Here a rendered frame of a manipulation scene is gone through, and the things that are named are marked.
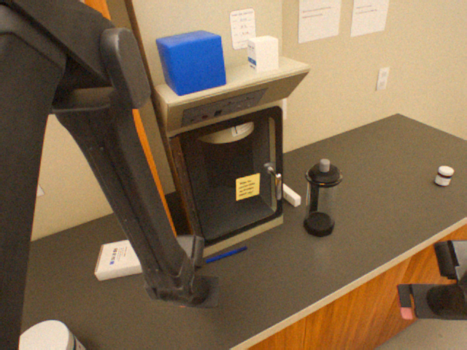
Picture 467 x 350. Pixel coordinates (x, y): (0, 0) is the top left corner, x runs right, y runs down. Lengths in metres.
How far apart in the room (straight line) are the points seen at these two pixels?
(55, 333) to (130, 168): 0.55
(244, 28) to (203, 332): 0.74
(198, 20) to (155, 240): 0.45
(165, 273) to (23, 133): 0.30
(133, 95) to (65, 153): 0.90
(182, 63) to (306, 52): 0.89
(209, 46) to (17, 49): 0.38
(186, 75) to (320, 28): 0.92
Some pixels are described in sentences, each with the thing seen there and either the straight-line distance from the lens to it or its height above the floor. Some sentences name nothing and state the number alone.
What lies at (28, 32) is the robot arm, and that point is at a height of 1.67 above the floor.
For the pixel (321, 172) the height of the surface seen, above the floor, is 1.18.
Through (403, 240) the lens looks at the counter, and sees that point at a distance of 1.08.
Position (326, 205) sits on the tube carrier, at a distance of 0.93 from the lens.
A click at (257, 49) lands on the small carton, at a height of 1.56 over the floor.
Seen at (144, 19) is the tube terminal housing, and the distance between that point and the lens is 0.64.
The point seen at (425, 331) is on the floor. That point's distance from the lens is 2.05.
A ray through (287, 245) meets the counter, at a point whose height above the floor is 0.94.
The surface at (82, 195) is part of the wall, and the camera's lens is 1.26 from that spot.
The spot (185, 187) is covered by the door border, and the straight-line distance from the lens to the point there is 0.77.
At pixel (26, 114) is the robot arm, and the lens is 0.23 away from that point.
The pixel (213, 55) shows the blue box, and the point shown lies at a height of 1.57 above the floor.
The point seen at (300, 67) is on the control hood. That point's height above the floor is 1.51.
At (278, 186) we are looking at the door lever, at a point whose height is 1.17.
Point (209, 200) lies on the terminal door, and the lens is 0.82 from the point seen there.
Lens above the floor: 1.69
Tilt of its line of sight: 35 degrees down
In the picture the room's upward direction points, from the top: 7 degrees counter-clockwise
